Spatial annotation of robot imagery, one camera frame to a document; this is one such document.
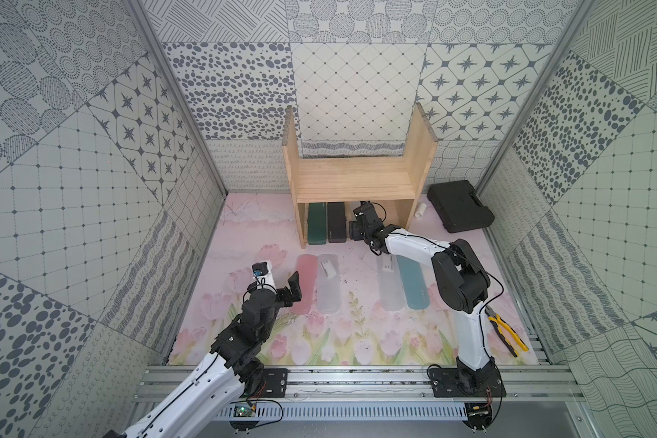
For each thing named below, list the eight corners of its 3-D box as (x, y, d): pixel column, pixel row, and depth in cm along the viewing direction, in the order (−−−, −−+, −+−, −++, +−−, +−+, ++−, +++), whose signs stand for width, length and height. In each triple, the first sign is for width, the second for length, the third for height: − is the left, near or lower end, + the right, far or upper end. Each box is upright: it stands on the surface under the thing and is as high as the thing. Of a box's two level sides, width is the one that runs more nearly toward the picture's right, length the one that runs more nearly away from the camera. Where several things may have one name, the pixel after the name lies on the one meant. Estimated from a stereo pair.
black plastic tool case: (447, 234, 109) (452, 225, 105) (424, 193, 124) (427, 184, 120) (490, 227, 112) (496, 218, 107) (463, 188, 127) (467, 179, 122)
